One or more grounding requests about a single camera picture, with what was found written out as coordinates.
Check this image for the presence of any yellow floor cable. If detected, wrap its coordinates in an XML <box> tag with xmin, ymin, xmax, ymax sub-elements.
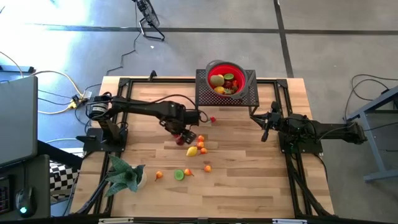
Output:
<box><xmin>30</xmin><ymin>70</ymin><xmax>85</xmax><ymax>115</ymax></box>

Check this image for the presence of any red collapsible colander bowl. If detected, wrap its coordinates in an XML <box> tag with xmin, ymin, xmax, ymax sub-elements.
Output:
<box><xmin>205</xmin><ymin>59</ymin><xmax>250</xmax><ymax>101</ymax></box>

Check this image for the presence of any dark flat floor bar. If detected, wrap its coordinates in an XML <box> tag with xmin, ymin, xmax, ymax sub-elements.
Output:
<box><xmin>0</xmin><ymin>65</ymin><xmax>35</xmax><ymax>75</ymax></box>

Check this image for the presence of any black keyboard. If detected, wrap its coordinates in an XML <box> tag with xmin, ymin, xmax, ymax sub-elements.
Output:
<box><xmin>0</xmin><ymin>185</ymin><xmax>12</xmax><ymax>215</ymax></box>

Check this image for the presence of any white light bar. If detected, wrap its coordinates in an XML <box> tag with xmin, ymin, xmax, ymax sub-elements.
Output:
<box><xmin>98</xmin><ymin>217</ymin><xmax>134</xmax><ymax>224</ymax></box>
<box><xmin>272</xmin><ymin>218</ymin><xmax>308</xmax><ymax>224</ymax></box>

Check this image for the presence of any black computer mouse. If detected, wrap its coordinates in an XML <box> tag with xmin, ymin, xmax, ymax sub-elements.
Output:
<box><xmin>14</xmin><ymin>186</ymin><xmax>35</xmax><ymax>218</ymax></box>

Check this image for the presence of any black white checkered board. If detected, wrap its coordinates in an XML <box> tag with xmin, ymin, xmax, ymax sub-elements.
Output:
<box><xmin>49</xmin><ymin>161</ymin><xmax>80</xmax><ymax>200</ymax></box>

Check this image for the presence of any grey power strip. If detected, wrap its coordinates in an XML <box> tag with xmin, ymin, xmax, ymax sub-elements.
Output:
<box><xmin>70</xmin><ymin>90</ymin><xmax>93</xmax><ymax>109</ymax></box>

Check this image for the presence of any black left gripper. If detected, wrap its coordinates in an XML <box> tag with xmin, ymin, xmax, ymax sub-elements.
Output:
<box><xmin>161</xmin><ymin>108</ymin><xmax>200</xmax><ymax>144</ymax></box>

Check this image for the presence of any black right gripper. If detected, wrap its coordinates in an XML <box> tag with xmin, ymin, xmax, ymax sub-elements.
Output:
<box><xmin>250</xmin><ymin>101</ymin><xmax>282</xmax><ymax>142</ymax></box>

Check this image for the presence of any black floor fan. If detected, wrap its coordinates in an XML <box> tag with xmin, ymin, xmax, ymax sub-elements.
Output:
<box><xmin>132</xmin><ymin>0</ymin><xmax>166</xmax><ymax>42</ymax></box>

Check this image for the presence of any black perforated metal shelf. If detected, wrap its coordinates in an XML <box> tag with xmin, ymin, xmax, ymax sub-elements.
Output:
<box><xmin>195</xmin><ymin>68</ymin><xmax>261</xmax><ymax>116</ymax></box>

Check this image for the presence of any grey metal table frame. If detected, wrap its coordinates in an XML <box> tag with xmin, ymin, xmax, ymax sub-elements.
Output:
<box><xmin>345</xmin><ymin>86</ymin><xmax>398</xmax><ymax>183</ymax></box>

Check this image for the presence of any black aluminium table frame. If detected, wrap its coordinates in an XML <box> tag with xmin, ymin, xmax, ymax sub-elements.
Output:
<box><xmin>70</xmin><ymin>77</ymin><xmax>335</xmax><ymax>218</ymax></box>

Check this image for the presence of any black floor cable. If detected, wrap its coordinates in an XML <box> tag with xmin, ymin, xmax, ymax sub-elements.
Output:
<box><xmin>344</xmin><ymin>73</ymin><xmax>398</xmax><ymax>127</ymax></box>

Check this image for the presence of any black desk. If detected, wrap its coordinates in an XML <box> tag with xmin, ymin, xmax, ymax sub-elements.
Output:
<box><xmin>0</xmin><ymin>154</ymin><xmax>51</xmax><ymax>220</ymax></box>

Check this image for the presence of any black fan cable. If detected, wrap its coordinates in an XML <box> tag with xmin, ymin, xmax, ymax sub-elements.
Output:
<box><xmin>83</xmin><ymin>2</ymin><xmax>139</xmax><ymax>94</ymax></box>

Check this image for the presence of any green artificial potted plant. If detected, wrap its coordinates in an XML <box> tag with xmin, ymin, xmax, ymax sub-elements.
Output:
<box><xmin>104</xmin><ymin>154</ymin><xmax>147</xmax><ymax>197</ymax></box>

